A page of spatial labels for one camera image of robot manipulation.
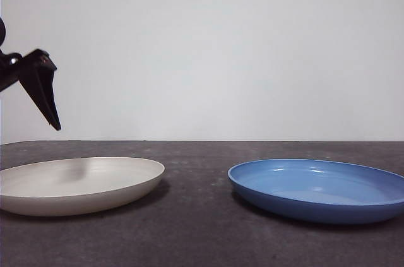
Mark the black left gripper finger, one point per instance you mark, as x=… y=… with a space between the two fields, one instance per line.
x=54 y=112
x=33 y=87

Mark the white round plate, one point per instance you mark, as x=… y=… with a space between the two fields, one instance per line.
x=79 y=191

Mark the blue round plate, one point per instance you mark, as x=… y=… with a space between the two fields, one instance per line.
x=315 y=210

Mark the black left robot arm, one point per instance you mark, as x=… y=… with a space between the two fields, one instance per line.
x=6 y=68

